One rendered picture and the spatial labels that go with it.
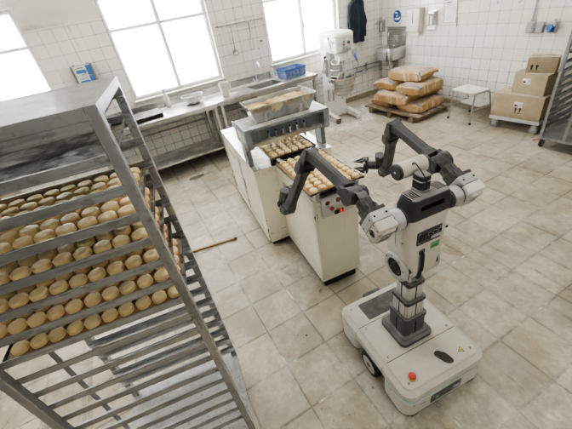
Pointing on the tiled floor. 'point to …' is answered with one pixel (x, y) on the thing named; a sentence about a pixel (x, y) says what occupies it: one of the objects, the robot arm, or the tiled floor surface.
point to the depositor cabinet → (261, 185)
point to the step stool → (471, 98)
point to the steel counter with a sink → (241, 89)
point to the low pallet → (406, 111)
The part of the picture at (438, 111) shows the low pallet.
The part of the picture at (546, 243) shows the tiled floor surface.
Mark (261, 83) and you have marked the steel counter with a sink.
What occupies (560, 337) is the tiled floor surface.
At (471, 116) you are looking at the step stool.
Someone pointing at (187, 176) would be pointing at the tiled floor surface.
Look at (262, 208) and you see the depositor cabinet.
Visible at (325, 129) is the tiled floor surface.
